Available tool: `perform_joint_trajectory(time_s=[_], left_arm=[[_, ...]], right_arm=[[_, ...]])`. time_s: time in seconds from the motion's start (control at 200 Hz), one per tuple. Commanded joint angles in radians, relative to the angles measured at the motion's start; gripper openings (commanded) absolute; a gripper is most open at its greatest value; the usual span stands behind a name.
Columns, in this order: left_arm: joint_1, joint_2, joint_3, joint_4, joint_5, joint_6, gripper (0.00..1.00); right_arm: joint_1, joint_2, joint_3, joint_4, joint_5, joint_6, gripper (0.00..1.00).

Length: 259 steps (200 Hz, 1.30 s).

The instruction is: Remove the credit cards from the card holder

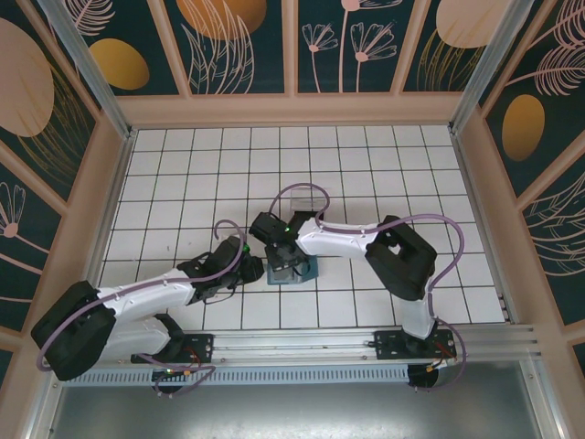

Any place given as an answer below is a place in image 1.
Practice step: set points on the teal card holder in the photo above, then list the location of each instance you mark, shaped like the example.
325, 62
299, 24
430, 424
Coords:
311, 270

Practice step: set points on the black credit card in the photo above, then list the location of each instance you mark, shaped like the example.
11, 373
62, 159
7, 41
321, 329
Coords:
287, 277

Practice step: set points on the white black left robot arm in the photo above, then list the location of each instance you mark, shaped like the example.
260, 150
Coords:
151, 305

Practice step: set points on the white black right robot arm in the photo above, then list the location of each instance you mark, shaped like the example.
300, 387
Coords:
338, 245

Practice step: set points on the clear acrylic card stand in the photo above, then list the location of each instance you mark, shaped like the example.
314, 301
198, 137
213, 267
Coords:
304, 199

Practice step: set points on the grey metal sheet panel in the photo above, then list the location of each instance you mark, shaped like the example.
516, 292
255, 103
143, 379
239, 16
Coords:
292, 411

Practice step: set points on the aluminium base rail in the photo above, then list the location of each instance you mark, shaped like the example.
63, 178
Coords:
292, 343

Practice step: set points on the aluminium table side rail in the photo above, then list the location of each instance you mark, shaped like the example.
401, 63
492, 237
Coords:
469, 174
109, 219

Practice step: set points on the aluminium corner post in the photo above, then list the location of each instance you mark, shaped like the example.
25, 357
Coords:
481, 68
91, 68

